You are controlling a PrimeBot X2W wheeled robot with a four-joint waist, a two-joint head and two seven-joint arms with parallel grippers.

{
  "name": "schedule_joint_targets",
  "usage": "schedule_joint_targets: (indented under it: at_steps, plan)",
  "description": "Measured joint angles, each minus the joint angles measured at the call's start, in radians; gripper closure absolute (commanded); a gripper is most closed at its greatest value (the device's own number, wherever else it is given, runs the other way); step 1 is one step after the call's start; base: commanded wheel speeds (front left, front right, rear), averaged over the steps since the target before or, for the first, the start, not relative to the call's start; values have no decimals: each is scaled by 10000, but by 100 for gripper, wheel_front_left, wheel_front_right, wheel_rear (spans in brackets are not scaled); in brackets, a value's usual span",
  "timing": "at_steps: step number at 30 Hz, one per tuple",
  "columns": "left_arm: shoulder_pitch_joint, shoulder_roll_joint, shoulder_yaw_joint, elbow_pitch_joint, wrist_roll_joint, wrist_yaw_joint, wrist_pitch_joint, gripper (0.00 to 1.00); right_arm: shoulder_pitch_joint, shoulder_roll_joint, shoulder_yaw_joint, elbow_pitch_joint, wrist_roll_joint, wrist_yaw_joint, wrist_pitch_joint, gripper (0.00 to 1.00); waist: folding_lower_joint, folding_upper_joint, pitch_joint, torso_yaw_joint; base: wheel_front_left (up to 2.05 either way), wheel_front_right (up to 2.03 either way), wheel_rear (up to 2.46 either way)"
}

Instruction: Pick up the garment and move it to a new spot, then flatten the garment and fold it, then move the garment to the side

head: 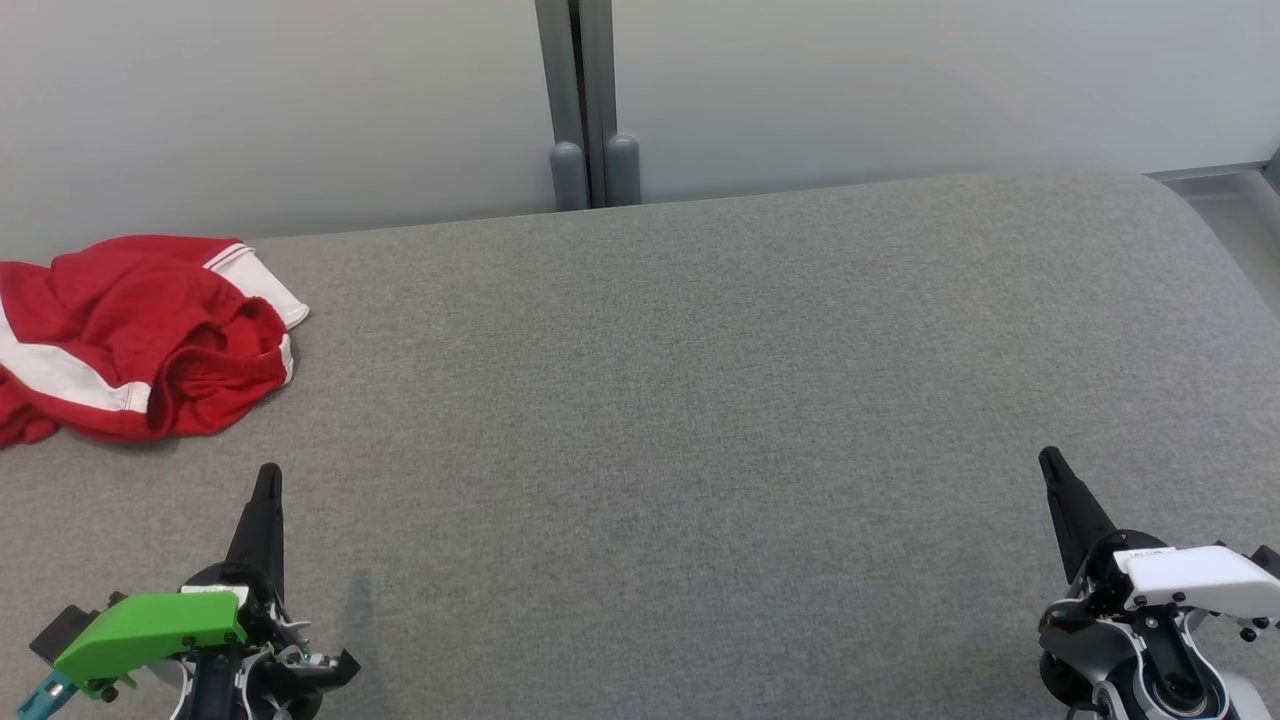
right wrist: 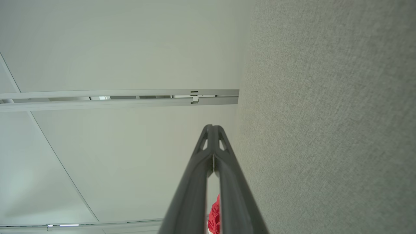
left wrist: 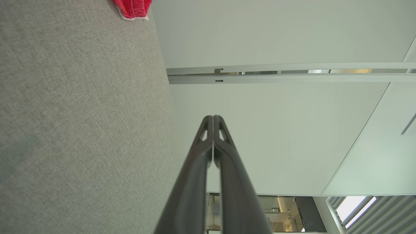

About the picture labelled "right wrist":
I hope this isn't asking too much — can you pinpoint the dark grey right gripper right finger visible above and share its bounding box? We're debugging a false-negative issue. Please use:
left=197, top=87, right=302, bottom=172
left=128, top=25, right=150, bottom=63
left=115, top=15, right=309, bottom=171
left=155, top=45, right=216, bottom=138
left=213, top=124, right=269, bottom=234

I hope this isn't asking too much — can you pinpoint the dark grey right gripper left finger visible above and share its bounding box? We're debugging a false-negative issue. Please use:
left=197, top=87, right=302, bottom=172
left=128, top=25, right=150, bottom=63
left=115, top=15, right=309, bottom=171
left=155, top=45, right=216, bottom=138
left=158, top=124, right=214, bottom=234

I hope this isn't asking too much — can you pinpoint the red white number jersey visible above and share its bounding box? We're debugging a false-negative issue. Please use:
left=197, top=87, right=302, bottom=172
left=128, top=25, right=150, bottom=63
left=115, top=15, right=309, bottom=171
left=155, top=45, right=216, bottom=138
left=207, top=194, right=221, bottom=234

